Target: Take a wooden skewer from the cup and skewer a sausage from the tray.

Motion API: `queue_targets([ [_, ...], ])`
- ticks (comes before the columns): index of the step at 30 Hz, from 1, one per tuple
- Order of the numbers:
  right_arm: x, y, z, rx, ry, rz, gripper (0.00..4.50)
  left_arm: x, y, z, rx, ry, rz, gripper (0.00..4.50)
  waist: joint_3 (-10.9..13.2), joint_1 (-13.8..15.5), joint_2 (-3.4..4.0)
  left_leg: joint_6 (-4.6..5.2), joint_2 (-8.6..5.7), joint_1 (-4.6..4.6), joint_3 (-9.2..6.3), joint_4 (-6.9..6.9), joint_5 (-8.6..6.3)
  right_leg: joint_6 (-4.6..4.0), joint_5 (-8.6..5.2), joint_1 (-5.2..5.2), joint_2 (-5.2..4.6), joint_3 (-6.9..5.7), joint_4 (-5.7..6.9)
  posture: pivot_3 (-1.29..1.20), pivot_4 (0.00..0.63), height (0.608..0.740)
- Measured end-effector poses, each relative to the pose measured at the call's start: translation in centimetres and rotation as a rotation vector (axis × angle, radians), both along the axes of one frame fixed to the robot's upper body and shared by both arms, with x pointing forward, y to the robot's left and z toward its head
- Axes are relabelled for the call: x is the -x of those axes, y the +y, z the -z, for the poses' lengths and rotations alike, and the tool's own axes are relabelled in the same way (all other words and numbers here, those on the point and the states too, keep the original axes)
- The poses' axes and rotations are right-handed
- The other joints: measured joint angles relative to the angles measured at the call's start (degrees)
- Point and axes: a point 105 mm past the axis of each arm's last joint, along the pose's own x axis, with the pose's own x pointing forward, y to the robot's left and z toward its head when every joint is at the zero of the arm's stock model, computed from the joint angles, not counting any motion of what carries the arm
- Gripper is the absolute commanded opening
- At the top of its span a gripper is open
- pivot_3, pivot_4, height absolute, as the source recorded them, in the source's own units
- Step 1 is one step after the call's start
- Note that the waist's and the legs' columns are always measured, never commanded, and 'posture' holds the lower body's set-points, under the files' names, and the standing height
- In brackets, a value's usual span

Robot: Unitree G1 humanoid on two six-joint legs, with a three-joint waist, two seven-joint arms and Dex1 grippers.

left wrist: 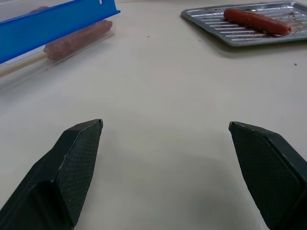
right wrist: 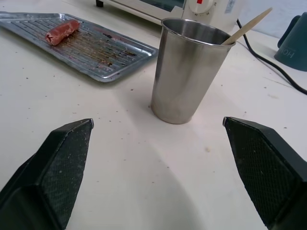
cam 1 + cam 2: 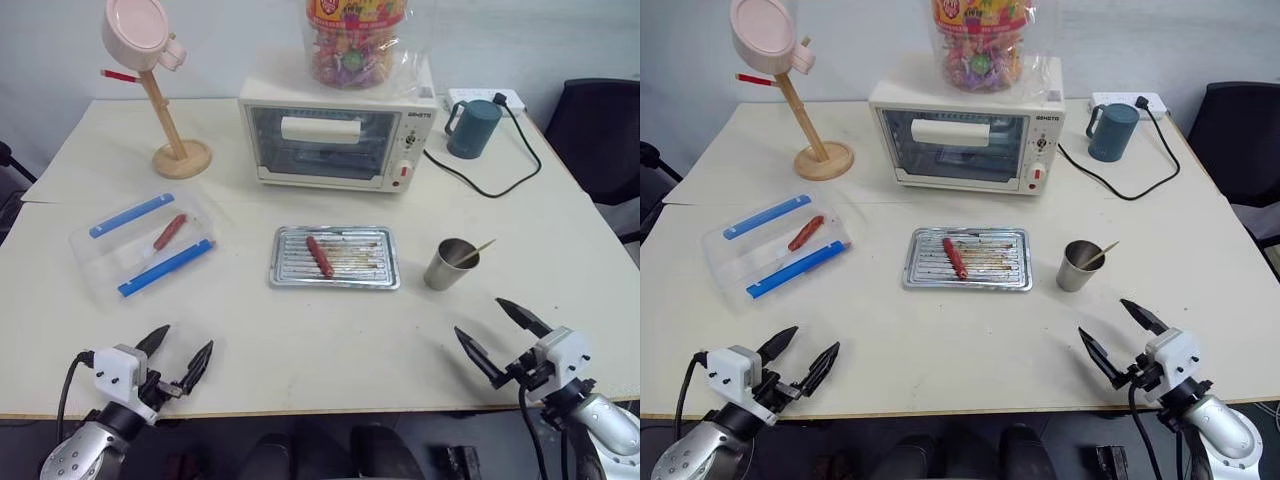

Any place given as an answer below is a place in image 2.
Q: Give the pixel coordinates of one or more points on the dark green container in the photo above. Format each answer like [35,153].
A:
[291,43]

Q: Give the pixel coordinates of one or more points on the stainless steel cup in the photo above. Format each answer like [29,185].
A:
[182,72]

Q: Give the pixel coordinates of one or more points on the white toaster oven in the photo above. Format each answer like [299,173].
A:
[172,9]

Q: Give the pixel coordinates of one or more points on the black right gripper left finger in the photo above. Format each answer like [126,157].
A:
[60,172]

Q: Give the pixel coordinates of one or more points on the wooden stick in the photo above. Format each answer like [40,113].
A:
[242,28]

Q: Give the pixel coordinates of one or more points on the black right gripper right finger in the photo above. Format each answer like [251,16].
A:
[268,167]

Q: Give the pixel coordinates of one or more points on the metal baking tray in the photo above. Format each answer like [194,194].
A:
[79,48]

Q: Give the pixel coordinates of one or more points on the red sausage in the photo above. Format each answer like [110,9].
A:
[62,32]

